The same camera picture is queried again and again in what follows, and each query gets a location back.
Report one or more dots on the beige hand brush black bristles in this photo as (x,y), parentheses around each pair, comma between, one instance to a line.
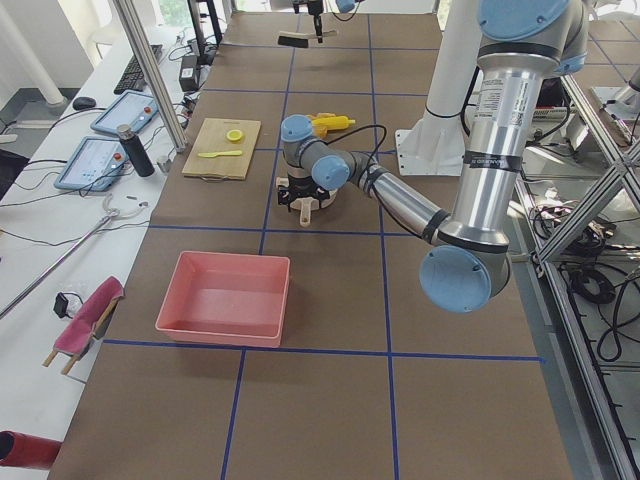
(295,40)

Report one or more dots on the black water bottle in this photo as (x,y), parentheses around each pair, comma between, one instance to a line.
(135,150)

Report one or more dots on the black power adapter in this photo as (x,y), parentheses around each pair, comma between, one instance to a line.
(189,74)

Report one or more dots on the pink cloth on wooden rack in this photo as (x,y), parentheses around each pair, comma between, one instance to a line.
(76,338)

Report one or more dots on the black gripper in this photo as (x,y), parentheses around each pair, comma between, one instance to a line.
(314,7)
(302,187)

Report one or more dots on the beige plastic dustpan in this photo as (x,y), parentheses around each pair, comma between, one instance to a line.
(306,206)

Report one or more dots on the yellow toy knife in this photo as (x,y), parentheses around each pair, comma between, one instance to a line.
(216,154)

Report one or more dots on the near blue teach pendant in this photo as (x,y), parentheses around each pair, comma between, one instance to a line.
(94,166)

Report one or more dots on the yellow toy lemon slice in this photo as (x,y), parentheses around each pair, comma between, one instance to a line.
(234,135)

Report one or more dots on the far blue teach pendant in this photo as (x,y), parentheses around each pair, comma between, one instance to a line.
(132,108)

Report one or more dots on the black keyboard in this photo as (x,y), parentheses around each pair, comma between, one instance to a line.
(132,78)

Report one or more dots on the small black device with cable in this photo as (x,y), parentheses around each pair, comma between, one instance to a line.
(60,307)

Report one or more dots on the blue teach pendant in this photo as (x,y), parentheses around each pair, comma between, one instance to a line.
(132,108)
(94,166)

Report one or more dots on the black computer mouse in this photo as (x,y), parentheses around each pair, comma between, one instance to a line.
(83,103)

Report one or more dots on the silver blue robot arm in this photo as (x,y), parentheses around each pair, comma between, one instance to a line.
(523,43)
(343,7)

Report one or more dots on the wooden cutting board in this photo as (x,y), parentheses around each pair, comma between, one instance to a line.
(211,138)

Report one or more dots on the aluminium frame post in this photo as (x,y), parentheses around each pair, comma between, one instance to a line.
(142,51)

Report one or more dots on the yellow toy corn cob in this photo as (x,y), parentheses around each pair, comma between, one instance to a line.
(340,122)

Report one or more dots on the pink plastic bin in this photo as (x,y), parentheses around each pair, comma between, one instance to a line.
(226,299)

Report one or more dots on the red cylinder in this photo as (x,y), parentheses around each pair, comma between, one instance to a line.
(28,451)

